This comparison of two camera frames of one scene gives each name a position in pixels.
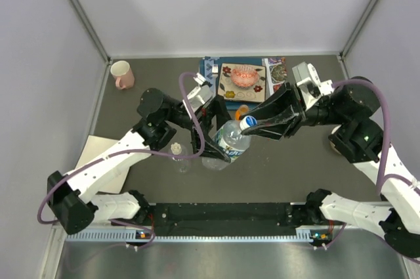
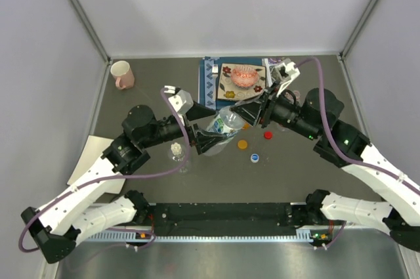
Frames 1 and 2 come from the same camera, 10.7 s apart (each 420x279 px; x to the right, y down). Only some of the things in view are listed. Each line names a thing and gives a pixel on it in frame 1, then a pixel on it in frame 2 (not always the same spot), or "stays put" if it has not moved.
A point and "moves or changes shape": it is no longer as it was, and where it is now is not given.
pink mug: (124, 75) stays put
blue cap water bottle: (229, 136) moves or changes shape
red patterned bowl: (245, 77) stays put
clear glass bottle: (181, 165) stays put
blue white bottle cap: (247, 121) moves or changes shape
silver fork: (214, 72) stays put
